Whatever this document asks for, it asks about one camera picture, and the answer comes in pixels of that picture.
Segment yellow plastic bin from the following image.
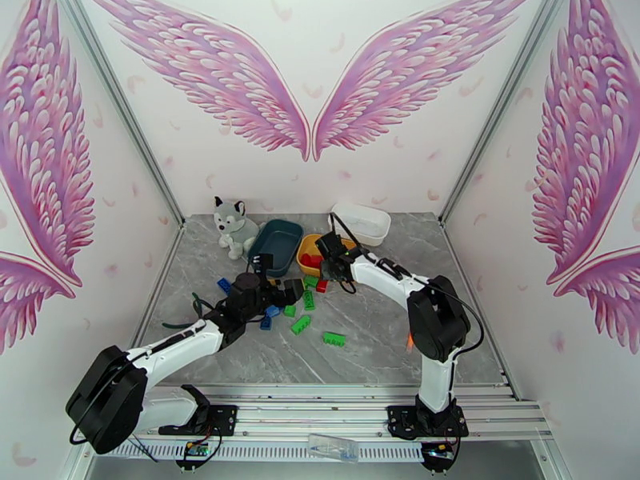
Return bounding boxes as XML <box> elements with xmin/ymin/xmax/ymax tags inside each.
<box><xmin>296</xmin><ymin>233</ymin><xmax>369</xmax><ymax>277</ymax></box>

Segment teal plastic bin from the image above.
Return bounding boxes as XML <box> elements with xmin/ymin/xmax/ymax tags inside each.
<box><xmin>247</xmin><ymin>219</ymin><xmax>305</xmax><ymax>278</ymax></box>

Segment white plastic bin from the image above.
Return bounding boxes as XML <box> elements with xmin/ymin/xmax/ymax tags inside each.
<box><xmin>328</xmin><ymin>202</ymin><xmax>392</xmax><ymax>247</ymax></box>

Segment grey white husky plush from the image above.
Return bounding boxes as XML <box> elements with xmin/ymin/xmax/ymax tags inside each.
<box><xmin>214</xmin><ymin>195</ymin><xmax>261</xmax><ymax>261</ymax></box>

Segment clear plastic piece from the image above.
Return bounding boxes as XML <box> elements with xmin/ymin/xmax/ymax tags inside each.
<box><xmin>307</xmin><ymin>433</ymin><xmax>361</xmax><ymax>465</ymax></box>

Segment small circuit board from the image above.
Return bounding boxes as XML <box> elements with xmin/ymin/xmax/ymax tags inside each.
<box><xmin>174</xmin><ymin>441</ymin><xmax>214</xmax><ymax>472</ymax></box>
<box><xmin>419</xmin><ymin>442</ymin><xmax>456</xmax><ymax>472</ymax></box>

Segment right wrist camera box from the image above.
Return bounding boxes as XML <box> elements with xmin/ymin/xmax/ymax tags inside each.
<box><xmin>315</xmin><ymin>232</ymin><xmax>346</xmax><ymax>261</ymax></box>

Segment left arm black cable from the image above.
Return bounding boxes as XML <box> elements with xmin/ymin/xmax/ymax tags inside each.
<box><xmin>159</xmin><ymin>291</ymin><xmax>223</xmax><ymax>330</ymax></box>

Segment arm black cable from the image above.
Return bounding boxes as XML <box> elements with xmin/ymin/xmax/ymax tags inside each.
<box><xmin>159</xmin><ymin>291</ymin><xmax>223</xmax><ymax>330</ymax></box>
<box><xmin>329</xmin><ymin>211</ymin><xmax>486</xmax><ymax>354</ymax></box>

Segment aluminium table edge rail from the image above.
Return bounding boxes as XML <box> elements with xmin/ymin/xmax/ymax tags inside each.
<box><xmin>442</xmin><ymin>223</ymin><xmax>523</xmax><ymax>402</ymax></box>
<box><xmin>107</xmin><ymin>226</ymin><xmax>186</xmax><ymax>400</ymax></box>

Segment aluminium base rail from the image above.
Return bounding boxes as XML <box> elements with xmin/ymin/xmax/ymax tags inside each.
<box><xmin>77</xmin><ymin>383</ymin><xmax>554</xmax><ymax>442</ymax></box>

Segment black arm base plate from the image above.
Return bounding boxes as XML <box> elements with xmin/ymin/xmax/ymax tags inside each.
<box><xmin>387</xmin><ymin>404</ymin><xmax>470</xmax><ymax>440</ymax></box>
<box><xmin>158</xmin><ymin>404</ymin><xmax>238</xmax><ymax>437</ymax></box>

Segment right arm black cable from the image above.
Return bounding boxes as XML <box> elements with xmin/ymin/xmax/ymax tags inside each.
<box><xmin>329</xmin><ymin>211</ymin><xmax>486</xmax><ymax>354</ymax></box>

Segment white perforated cable tray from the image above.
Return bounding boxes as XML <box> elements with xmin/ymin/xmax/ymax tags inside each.
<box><xmin>92</xmin><ymin>439</ymin><xmax>431</xmax><ymax>464</ymax></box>

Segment thin black wires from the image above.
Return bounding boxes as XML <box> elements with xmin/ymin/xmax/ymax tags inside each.
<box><xmin>125</xmin><ymin>432</ymin><xmax>160</xmax><ymax>465</ymax></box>

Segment aluminium frame corner post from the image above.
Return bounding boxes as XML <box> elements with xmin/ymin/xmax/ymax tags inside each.
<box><xmin>438</xmin><ymin>0</ymin><xmax>577</xmax><ymax>229</ymax></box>
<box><xmin>54</xmin><ymin>0</ymin><xmax>187</xmax><ymax>229</ymax></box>

